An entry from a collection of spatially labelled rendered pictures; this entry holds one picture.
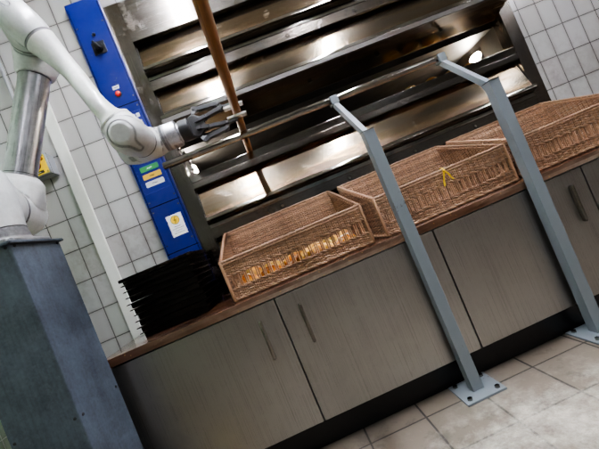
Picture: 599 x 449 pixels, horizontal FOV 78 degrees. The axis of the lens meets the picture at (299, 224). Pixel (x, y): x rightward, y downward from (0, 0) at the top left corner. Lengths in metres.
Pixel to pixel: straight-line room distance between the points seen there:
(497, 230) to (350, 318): 0.61
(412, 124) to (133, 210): 1.44
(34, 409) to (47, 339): 0.19
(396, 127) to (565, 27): 1.07
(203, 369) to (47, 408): 0.43
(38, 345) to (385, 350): 1.03
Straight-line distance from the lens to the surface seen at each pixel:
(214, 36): 0.91
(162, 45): 2.14
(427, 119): 2.05
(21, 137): 1.61
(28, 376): 1.27
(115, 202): 1.98
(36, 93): 1.66
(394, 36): 2.00
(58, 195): 2.10
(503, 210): 1.51
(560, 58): 2.53
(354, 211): 1.35
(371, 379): 1.39
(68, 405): 1.24
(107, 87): 2.08
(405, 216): 1.29
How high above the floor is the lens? 0.73
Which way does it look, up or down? 1 degrees up
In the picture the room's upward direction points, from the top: 23 degrees counter-clockwise
